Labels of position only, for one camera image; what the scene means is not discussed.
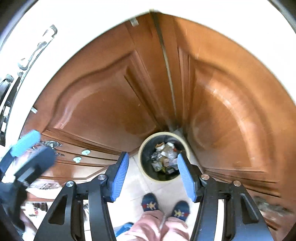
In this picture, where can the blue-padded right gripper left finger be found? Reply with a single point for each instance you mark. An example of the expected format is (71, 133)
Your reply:
(64, 220)

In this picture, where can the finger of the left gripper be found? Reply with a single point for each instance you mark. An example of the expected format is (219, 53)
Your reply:
(40, 161)
(23, 144)

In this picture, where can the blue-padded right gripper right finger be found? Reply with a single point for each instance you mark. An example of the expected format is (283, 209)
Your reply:
(242, 218)

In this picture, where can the aluminium foil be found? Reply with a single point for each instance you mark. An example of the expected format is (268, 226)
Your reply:
(164, 158)

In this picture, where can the round cream trash bin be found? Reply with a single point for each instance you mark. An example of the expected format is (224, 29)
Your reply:
(148, 147)

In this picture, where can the wooden drawer front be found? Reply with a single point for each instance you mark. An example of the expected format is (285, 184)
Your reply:
(66, 169)

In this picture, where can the lower round drawer knob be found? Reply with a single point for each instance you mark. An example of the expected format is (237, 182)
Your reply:
(77, 159)

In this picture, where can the round drawer knob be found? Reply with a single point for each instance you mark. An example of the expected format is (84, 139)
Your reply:
(77, 159)
(86, 152)

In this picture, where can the upper round drawer knob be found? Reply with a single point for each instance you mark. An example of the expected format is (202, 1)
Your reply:
(86, 152)

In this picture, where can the right blue slipper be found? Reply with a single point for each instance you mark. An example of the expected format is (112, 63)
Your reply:
(181, 210)

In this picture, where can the blue slipper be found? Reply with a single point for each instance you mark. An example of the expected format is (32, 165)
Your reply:
(149, 202)
(181, 210)

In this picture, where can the left blue slipper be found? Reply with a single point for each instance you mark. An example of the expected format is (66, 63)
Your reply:
(149, 202)

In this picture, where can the pink trouser legs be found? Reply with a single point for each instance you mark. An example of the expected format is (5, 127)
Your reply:
(151, 226)

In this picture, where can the left wooden cabinet door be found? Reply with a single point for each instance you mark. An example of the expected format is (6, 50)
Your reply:
(111, 95)

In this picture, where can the wooden cabinet door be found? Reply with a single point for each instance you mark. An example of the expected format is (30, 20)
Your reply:
(236, 116)
(111, 95)

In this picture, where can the black gas stove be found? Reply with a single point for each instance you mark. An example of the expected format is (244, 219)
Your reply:
(11, 84)

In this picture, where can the right wooden cabinet door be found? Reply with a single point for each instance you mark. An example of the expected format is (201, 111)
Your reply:
(236, 116)

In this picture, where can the ornate metal drawer handle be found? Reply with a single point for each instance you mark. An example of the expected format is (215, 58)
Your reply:
(52, 144)

